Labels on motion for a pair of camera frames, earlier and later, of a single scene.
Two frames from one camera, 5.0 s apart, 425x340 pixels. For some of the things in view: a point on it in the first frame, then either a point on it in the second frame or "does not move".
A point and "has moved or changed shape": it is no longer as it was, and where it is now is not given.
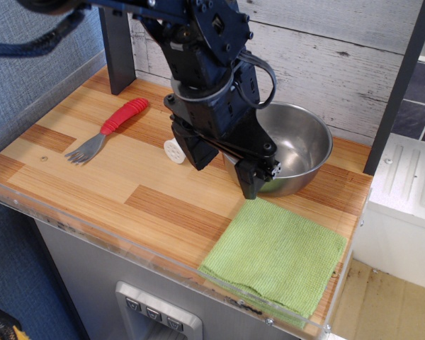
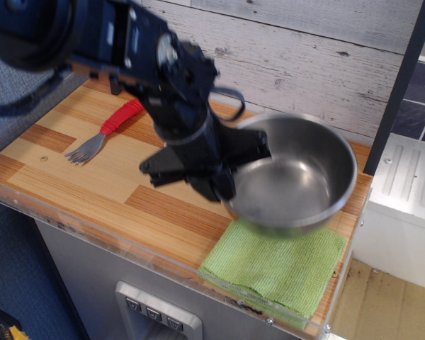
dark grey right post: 399,88 does not move
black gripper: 231,123 → 219,154
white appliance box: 399,231 does not move
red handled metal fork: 88,150 does not move
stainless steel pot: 302,141 has moved or changed shape
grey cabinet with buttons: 115,295 does not move
